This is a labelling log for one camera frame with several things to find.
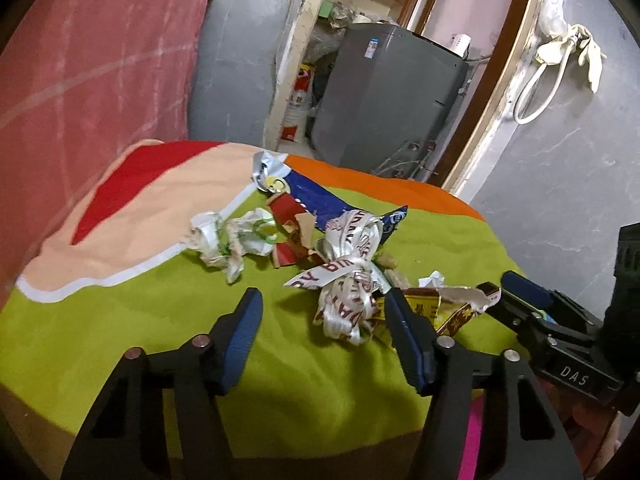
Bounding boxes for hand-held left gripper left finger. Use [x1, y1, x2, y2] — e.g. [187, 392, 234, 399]
[60, 287, 264, 480]

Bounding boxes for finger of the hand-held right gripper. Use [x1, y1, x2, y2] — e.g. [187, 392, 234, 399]
[501, 271, 603, 333]
[476, 282, 548, 361]

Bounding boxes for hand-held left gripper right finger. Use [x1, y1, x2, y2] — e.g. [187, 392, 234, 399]
[384, 287, 585, 480]

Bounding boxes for yellow torn wrapper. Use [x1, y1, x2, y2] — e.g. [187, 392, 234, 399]
[372, 285, 501, 341]

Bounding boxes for white printed ribbon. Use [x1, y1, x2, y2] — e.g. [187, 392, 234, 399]
[284, 211, 396, 346]

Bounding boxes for paper green print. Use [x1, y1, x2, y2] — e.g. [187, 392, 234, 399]
[220, 208, 278, 284]

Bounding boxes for white paper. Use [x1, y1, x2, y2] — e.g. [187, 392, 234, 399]
[189, 211, 226, 266]

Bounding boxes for red cardboard pieces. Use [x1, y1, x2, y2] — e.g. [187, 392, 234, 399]
[267, 192, 321, 271]

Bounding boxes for blue snack wrapper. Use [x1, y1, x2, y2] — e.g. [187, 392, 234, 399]
[250, 152, 408, 246]

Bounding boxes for tan paper scrap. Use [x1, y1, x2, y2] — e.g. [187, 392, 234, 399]
[375, 252, 416, 291]

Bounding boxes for colourful striped blanket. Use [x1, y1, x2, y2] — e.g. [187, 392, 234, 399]
[0, 140, 621, 480]

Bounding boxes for grey washing machine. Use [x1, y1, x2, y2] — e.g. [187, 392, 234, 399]
[310, 22, 471, 181]

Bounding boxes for white sack red print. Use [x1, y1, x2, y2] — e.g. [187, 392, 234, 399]
[280, 62, 316, 143]

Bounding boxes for cream hanging cloth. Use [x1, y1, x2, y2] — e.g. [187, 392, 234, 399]
[535, 0, 608, 93]

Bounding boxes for pink checked cloth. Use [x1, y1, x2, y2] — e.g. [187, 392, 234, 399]
[0, 0, 211, 301]

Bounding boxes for white cable loop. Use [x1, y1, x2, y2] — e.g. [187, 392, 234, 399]
[514, 35, 583, 126]

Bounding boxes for cream wooden door frame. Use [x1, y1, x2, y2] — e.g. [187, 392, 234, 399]
[440, 0, 566, 196]

